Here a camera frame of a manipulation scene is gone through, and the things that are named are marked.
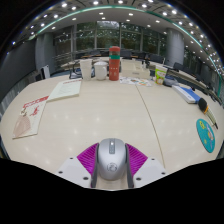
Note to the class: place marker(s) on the round teal mouse pad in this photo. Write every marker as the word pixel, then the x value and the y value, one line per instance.
pixel 205 135

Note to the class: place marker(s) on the white standing sign board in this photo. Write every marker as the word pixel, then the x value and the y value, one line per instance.
pixel 45 71

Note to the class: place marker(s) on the silver computer mouse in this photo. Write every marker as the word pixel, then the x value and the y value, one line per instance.
pixel 111 159

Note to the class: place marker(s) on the red drink bottle green band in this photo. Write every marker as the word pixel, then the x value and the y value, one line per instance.
pixel 114 65

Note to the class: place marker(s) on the black conference desk console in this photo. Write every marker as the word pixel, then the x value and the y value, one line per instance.
pixel 170 81

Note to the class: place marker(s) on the black office chairs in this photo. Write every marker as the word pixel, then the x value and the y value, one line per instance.
pixel 156 59

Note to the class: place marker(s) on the white paper booklet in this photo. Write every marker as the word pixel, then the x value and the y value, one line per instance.
pixel 66 89

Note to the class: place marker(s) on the round ceiling lights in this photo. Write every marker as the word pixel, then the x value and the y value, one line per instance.
pixel 64 5

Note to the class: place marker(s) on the beige cardboard box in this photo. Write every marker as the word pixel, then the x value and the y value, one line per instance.
pixel 135 69

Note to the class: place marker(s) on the white mug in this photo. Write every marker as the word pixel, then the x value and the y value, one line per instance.
pixel 100 71

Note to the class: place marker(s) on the green-print paper cup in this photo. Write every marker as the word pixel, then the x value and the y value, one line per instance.
pixel 160 74

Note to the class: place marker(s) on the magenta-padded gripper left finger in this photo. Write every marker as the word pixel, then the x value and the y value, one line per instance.
pixel 87 157

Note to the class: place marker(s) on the blue and white book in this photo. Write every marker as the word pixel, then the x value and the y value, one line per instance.
pixel 186 94

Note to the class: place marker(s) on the colourful flyer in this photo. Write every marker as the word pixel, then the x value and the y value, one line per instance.
pixel 135 81

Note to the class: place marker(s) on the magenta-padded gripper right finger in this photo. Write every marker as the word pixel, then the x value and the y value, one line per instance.
pixel 136 159

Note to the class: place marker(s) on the long curved conference table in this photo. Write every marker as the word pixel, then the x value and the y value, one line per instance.
pixel 200 83

